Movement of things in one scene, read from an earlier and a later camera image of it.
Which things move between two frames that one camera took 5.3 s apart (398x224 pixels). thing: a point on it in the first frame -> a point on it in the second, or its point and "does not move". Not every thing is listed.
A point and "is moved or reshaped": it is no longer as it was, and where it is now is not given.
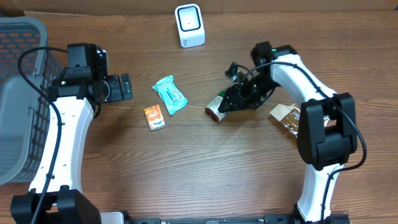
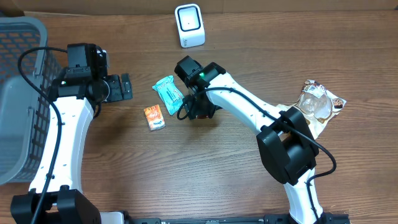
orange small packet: (154, 117) does not move
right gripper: (236, 94) -> (195, 109)
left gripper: (117, 92) does not move
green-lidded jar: (212, 109) is moved or reshaped
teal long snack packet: (173, 99) does not move
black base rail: (267, 219) does not move
